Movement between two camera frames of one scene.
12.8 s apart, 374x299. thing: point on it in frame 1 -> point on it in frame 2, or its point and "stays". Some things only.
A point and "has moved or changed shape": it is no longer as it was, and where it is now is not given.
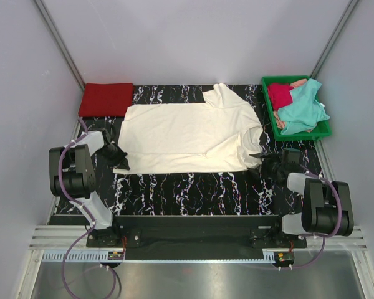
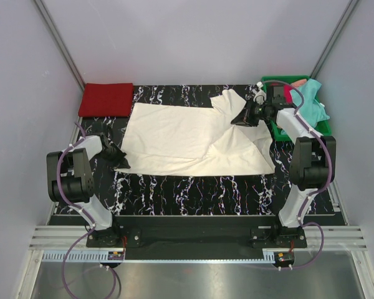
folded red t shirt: x=107 y=99 stays
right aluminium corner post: x=351 y=6 stays
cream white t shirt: x=220 y=134 has moved or changed shape
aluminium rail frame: x=75 y=238 stays
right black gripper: x=267 y=159 -> x=244 y=117
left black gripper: x=118 y=161 stays
